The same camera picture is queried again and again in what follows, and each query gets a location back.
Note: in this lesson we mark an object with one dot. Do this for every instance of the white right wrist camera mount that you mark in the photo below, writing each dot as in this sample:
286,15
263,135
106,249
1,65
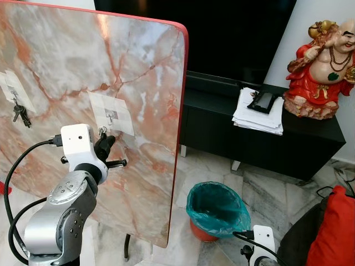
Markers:
264,238

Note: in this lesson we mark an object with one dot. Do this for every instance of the white console leg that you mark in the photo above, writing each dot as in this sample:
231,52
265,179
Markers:
183,151
235,165

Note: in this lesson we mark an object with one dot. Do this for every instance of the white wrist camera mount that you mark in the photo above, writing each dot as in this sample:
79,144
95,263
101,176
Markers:
76,143
264,238

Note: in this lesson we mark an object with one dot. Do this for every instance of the black table leg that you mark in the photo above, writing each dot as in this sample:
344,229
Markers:
127,246

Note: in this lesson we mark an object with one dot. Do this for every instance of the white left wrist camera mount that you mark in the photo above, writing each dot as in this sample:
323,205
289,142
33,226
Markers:
76,143

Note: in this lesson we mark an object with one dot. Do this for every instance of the white adhesive wall hook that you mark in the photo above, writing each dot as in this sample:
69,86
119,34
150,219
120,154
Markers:
11,86
119,108

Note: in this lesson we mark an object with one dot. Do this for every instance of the marble table top red edge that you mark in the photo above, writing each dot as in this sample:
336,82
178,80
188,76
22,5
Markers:
72,61

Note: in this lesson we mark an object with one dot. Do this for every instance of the white paper stack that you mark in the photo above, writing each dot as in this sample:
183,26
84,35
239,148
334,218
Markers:
249,119

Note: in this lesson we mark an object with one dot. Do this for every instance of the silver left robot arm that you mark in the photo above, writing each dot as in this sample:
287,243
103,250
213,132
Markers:
55,221

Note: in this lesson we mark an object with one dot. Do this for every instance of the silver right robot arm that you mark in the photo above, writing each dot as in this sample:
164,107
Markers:
266,262

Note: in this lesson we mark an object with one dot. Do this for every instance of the dark hanging key bunch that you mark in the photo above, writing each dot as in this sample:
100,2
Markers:
21,114

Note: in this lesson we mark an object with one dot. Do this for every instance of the red cushion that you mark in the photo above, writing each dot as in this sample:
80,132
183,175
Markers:
335,233

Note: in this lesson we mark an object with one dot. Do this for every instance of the black television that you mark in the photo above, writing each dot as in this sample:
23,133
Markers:
222,33

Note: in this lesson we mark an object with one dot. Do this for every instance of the teal bin liner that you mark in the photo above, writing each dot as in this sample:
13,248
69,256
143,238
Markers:
216,208

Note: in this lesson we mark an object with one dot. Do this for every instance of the red laughing Buddha statue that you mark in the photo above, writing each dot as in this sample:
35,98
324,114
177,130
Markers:
316,77

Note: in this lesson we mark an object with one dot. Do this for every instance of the black tray with phone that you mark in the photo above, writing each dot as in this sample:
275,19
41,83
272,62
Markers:
265,101

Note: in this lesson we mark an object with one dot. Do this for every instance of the black TV console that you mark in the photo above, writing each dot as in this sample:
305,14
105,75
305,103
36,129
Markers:
266,147

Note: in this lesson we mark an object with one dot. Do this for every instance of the orange waste bin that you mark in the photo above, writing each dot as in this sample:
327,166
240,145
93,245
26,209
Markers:
202,233

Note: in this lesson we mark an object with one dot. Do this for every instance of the black chair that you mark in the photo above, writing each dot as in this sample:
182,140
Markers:
297,238

